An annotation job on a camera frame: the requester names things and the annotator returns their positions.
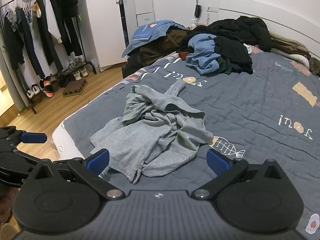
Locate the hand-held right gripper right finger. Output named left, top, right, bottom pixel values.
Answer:
left=192, top=148, right=284, bottom=200

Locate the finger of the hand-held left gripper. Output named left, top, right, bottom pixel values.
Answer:
left=0, top=126, right=47, bottom=152

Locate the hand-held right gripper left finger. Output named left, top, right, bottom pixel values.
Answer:
left=32, top=148, right=125, bottom=201

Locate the grey sweatshirt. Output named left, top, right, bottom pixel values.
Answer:
left=89, top=82, right=215, bottom=184

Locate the metal clothes rack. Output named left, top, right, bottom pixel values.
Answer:
left=0, top=0, right=98, bottom=115

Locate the row of hanging clothes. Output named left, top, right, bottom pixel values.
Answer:
left=2, top=0, right=84, bottom=73

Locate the white bed base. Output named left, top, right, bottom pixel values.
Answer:
left=51, top=122, right=85, bottom=160

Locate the row of shoes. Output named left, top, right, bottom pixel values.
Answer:
left=26, top=56, right=90, bottom=98

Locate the brown hexagonal box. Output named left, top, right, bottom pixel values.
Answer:
left=62, top=79, right=88, bottom=97

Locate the grey printed quilt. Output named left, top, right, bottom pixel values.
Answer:
left=61, top=46, right=320, bottom=240

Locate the black bedside cabinet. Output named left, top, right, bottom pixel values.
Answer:
left=122, top=64, right=140, bottom=80

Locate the dark green garment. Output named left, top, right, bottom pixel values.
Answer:
left=217, top=56, right=232, bottom=75

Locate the light blue shirt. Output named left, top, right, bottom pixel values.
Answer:
left=185, top=34, right=227, bottom=75

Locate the dark brown garment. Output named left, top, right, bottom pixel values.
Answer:
left=139, top=29, right=190, bottom=68

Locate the white wardrobe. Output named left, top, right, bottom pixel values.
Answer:
left=82, top=0, right=154, bottom=68

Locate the cream pillow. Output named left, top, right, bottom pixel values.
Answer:
left=285, top=52, right=311, bottom=68

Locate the black jacket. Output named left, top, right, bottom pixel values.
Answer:
left=207, top=16, right=273, bottom=53

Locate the camouflage cloth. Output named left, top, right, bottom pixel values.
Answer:
left=309, top=57, right=320, bottom=77

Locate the brown padded coat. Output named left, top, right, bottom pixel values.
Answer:
left=269, top=31, right=310, bottom=58

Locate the white headboard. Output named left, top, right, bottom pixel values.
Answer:
left=219, top=0, right=320, bottom=63

